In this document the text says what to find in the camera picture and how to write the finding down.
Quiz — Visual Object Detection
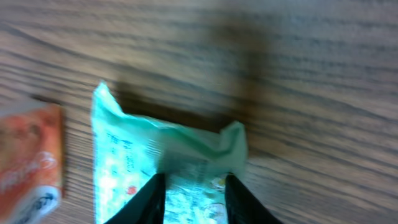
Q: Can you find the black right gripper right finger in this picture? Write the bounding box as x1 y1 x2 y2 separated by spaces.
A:
224 174 282 224

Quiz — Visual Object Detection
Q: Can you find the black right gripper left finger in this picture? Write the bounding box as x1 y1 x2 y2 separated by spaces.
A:
106 174 166 224

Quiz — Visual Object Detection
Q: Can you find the teal wet wipes pack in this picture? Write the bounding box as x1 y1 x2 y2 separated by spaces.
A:
91 82 248 223

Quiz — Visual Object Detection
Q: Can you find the small orange white box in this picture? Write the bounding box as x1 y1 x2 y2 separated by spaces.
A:
1 99 63 224

